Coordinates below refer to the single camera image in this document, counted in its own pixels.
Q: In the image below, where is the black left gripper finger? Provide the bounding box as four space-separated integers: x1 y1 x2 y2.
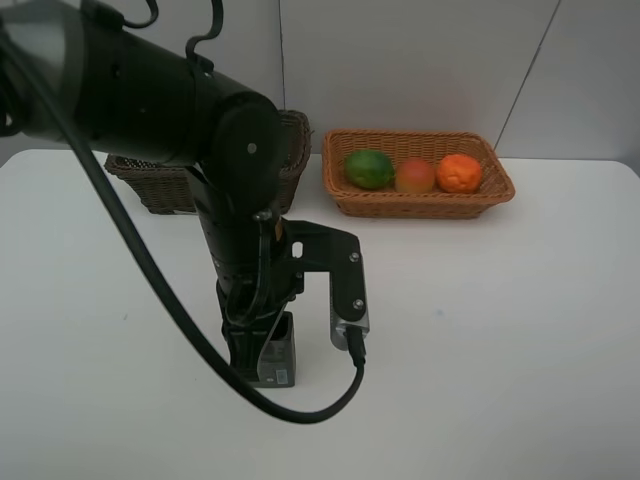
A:
227 332 267 383

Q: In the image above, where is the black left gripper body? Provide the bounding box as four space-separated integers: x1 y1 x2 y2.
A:
214 259 304 340

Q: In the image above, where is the dark green pump bottle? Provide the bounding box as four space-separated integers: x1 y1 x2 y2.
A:
250 311 296 388

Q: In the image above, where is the red-yellow mango fruit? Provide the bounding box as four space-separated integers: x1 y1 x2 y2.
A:
394 158 436 194

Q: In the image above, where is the wrinkled orange tangerine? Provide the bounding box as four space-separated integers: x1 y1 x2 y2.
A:
436 154 483 194

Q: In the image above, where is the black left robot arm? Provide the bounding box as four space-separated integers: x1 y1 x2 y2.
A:
1 1 295 387

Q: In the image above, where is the dark brown wicker basket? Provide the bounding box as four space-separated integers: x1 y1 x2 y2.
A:
104 110 312 215

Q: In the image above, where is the orange wicker basket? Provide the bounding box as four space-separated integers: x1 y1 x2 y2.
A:
322 129 515 219

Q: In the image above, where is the green round fruit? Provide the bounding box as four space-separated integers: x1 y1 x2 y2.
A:
344 150 395 190

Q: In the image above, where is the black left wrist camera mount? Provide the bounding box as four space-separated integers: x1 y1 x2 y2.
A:
272 220 370 357

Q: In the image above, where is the thick black cable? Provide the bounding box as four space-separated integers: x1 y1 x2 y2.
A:
0 34 368 424

